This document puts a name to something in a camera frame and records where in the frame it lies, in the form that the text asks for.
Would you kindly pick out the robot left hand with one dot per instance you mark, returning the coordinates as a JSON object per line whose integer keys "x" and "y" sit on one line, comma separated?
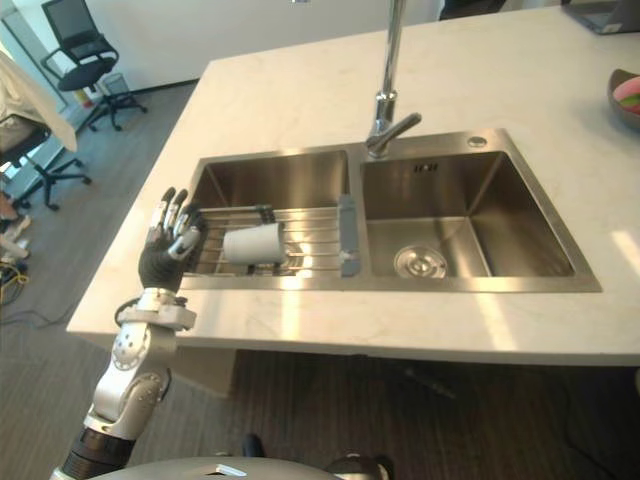
{"x": 159, "y": 260}

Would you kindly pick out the white paper cup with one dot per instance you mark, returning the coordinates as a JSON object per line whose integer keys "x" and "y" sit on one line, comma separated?
{"x": 253, "y": 243}

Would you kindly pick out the metal sink drying rack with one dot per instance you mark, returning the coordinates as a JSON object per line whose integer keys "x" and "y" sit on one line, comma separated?
{"x": 280, "y": 240}

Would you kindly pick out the stainless steel double sink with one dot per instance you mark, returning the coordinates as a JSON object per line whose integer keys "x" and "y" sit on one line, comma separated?
{"x": 400, "y": 215}

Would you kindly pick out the round sink drain strainer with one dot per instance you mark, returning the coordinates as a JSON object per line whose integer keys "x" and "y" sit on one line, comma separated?
{"x": 421, "y": 261}

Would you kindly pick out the black office chair base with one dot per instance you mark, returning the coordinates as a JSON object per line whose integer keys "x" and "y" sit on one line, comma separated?
{"x": 40, "y": 165}

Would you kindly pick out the small mesh wastebasket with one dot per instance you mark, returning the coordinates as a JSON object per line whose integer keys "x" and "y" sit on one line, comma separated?
{"x": 114, "y": 83}

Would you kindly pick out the white cloth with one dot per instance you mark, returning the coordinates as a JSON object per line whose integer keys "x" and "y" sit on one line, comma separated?
{"x": 35, "y": 100}

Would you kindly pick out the silver robot torso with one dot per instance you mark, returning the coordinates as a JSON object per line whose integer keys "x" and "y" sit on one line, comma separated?
{"x": 210, "y": 469}

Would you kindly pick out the black mesh office chair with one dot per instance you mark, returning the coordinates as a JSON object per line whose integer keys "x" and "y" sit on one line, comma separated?
{"x": 85, "y": 55}

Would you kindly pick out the chrome kitchen faucet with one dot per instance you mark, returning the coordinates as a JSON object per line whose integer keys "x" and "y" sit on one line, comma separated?
{"x": 390, "y": 85}

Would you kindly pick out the dark bowl with fruit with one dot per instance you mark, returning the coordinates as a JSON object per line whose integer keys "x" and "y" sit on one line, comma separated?
{"x": 625, "y": 100}

